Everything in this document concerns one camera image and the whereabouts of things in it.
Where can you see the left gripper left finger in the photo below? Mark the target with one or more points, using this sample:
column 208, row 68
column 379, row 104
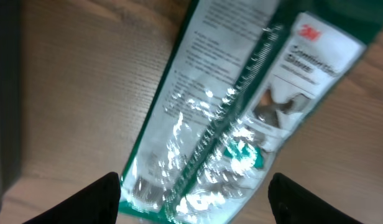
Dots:
column 98, row 203

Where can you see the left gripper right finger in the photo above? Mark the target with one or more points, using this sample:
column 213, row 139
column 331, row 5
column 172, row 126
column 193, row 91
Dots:
column 293, row 204

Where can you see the green 3M gloves package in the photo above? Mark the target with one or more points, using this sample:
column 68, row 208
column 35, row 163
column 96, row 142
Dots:
column 241, row 79

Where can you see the grey plastic mesh basket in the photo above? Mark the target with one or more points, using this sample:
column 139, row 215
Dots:
column 10, row 97

